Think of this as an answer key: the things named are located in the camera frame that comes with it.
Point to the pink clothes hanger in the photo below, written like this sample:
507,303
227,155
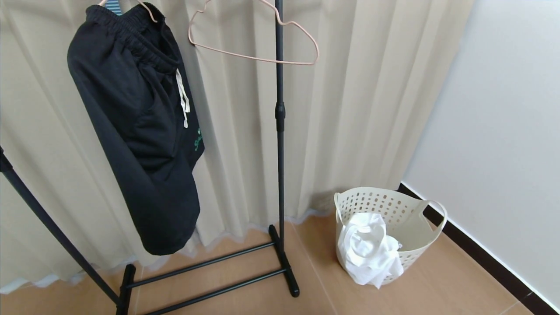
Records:
148,13
253,57

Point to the black garment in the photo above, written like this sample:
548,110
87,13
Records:
140,131

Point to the white garment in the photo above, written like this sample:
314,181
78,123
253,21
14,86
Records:
367,249

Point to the white laundry basket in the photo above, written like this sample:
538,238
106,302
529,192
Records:
411,236

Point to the black clothes rack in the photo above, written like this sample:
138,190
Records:
280,166

